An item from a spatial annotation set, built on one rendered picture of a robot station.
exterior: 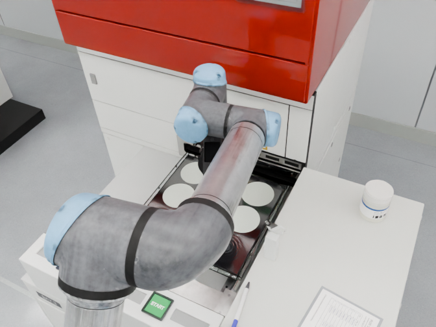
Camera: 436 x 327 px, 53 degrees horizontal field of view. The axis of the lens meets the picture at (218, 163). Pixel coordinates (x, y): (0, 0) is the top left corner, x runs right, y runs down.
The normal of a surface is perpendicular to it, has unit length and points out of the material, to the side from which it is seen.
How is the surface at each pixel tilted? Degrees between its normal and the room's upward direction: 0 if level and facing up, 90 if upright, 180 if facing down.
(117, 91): 90
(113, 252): 47
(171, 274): 74
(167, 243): 32
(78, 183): 0
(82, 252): 53
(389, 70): 90
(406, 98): 90
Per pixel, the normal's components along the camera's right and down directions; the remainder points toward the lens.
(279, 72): -0.46, 0.63
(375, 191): -0.04, -0.72
